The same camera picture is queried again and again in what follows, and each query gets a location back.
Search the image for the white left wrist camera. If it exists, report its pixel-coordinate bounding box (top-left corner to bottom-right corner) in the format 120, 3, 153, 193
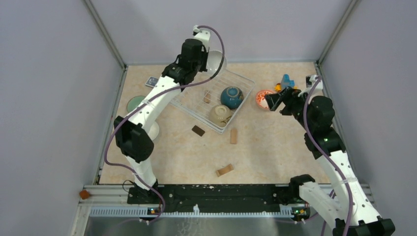
193, 25, 211, 44

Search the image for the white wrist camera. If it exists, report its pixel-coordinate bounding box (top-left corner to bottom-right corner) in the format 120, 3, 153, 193
304, 75, 323, 96
193, 25, 211, 44

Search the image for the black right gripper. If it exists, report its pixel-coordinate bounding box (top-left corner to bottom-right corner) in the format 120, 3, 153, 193
264, 86, 314, 132

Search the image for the dark brown block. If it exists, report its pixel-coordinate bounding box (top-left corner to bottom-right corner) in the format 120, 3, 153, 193
191, 125, 205, 137

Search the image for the blue playing card box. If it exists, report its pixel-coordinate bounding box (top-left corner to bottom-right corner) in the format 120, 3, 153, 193
145, 76, 159, 88

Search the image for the small wooden block under rack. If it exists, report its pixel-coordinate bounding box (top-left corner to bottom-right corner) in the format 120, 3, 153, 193
203, 90, 211, 104

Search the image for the dark teal bowl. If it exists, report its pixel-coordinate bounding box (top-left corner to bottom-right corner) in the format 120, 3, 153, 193
220, 87, 244, 110

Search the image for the large white bowl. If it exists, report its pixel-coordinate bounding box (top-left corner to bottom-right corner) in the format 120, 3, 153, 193
148, 121, 160, 141

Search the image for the white orange pattern bowl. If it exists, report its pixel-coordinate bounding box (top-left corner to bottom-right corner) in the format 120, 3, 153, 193
255, 89, 274, 110

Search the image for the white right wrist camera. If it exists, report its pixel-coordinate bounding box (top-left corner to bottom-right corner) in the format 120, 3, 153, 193
304, 75, 323, 96

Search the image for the small white bowl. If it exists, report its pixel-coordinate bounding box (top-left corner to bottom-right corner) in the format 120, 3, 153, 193
206, 50, 227, 76

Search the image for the colourful toy block car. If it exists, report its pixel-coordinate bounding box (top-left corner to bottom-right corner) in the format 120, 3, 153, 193
274, 74, 297, 92

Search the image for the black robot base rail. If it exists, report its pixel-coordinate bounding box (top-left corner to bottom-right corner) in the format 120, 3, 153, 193
127, 184, 306, 213

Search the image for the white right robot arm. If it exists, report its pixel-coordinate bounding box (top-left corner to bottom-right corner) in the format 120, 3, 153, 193
265, 88, 395, 236

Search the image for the orange block on frame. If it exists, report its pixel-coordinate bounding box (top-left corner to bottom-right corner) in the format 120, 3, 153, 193
79, 189, 90, 200

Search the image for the arched wooden block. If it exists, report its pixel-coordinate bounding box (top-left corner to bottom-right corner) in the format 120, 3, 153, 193
215, 164, 234, 177

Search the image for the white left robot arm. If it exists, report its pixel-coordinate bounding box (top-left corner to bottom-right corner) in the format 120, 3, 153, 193
114, 37, 209, 203

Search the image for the light green celadon bowl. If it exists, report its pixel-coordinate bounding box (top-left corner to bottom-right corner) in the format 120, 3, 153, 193
126, 95, 145, 113

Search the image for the light wooden block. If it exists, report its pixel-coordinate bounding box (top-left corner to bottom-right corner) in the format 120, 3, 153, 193
230, 128, 238, 145

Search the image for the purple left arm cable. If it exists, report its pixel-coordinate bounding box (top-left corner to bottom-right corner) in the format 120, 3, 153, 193
103, 25, 226, 225

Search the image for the beige flower pattern bowl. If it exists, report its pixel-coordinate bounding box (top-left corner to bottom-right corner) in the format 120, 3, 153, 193
208, 105, 233, 128

